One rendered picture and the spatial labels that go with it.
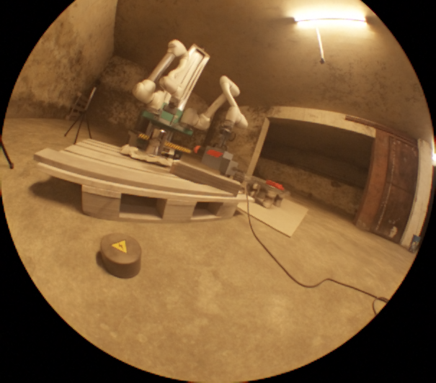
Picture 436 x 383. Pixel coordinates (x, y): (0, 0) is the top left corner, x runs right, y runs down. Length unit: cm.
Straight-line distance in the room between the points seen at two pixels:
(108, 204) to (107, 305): 32
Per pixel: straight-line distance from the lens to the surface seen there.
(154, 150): 102
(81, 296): 37
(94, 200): 51
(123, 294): 37
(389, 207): 454
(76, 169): 50
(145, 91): 136
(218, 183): 80
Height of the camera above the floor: 34
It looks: 3 degrees down
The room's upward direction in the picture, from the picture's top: 20 degrees clockwise
